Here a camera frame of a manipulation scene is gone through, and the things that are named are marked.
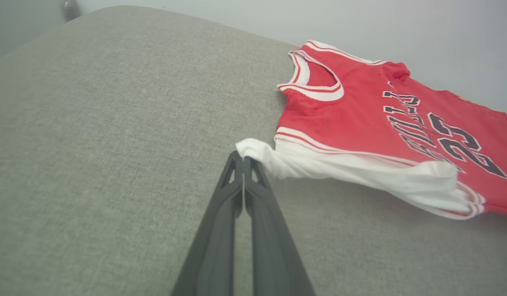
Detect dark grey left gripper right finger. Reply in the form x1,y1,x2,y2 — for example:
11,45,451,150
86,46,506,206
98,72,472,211
244,157,316,296

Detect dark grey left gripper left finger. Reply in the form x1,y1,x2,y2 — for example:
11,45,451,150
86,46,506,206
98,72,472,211
171,150,244,296

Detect red basketball jersey number 23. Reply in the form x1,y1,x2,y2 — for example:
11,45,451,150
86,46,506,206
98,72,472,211
235,39,507,221

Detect grey fabric sofa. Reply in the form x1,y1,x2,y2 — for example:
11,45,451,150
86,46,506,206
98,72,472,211
0,5,507,296

